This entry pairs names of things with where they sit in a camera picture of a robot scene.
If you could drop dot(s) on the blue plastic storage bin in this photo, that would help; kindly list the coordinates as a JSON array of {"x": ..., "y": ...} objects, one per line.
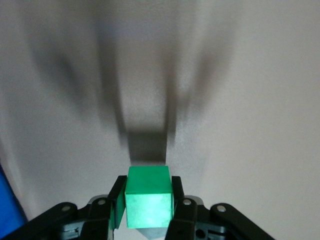
[{"x": 7, "y": 205}]

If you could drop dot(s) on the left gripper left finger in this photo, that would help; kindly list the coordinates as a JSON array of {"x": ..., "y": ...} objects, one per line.
[{"x": 117, "y": 200}]

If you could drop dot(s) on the green cube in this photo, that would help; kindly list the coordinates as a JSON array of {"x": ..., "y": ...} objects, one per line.
[{"x": 147, "y": 200}]

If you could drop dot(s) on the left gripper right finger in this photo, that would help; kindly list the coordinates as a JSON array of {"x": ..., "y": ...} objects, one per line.
[{"x": 178, "y": 190}]

